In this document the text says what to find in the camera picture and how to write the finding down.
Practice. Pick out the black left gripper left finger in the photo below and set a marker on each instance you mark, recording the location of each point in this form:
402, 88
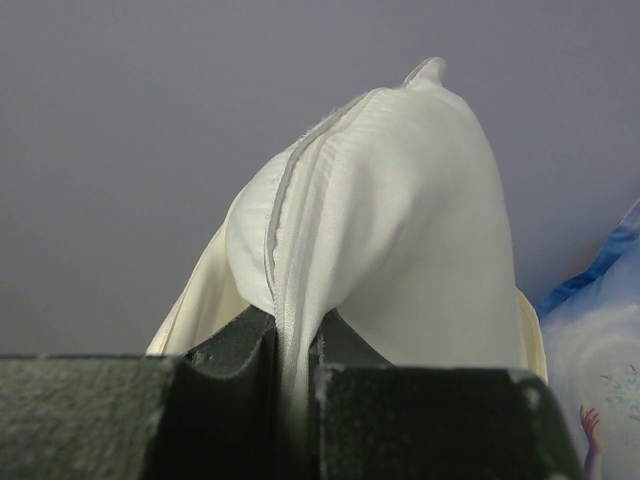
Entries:
204, 414

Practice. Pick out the blue Elsa pillow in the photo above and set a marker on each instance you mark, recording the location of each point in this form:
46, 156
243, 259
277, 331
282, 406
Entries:
590, 330

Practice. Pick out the cream pillowcase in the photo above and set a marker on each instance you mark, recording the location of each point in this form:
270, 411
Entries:
209, 301

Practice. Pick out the white pillow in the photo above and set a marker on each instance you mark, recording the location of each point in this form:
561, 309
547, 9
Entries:
390, 211

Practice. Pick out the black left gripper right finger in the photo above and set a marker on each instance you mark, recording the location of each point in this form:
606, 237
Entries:
370, 419

